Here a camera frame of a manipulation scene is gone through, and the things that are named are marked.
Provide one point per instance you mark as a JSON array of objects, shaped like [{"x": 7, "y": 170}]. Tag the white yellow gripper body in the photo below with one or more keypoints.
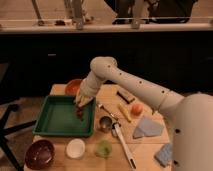
[{"x": 81, "y": 100}]

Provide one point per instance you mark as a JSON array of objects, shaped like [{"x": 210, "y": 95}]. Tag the dark red grape bunch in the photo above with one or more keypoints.
[{"x": 80, "y": 112}]

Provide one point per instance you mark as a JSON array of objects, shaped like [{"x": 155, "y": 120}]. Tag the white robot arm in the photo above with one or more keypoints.
[{"x": 191, "y": 116}]

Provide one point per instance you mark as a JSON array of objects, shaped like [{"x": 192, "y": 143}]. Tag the green plastic tray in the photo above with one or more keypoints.
[{"x": 58, "y": 117}]

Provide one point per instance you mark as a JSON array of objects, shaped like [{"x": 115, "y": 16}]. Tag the orange bowl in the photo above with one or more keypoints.
[{"x": 72, "y": 87}]

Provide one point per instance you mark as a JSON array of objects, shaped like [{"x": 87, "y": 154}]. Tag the small metal cup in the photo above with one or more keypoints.
[{"x": 105, "y": 124}]

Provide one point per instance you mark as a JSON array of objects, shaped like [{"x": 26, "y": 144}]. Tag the metal spoon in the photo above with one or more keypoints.
[{"x": 101, "y": 106}]

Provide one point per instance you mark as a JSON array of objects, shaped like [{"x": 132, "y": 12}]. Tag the yellow corn cob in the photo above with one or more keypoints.
[{"x": 125, "y": 112}]

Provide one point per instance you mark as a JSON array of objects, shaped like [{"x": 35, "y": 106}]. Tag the white small bowl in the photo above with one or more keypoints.
[{"x": 75, "y": 149}]

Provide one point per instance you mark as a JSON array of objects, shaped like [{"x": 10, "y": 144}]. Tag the green plastic cup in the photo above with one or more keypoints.
[{"x": 103, "y": 149}]

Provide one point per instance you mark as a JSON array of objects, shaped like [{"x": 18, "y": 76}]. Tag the orange peach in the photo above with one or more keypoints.
[{"x": 136, "y": 109}]

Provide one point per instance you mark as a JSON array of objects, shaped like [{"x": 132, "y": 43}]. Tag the dark purple bowl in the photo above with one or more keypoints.
[{"x": 39, "y": 155}]

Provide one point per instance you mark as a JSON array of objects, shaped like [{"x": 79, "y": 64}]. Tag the light blue folded cloth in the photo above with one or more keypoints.
[{"x": 146, "y": 127}]

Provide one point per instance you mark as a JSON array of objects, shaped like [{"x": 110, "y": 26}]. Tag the blue sponge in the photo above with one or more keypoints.
[{"x": 164, "y": 155}]

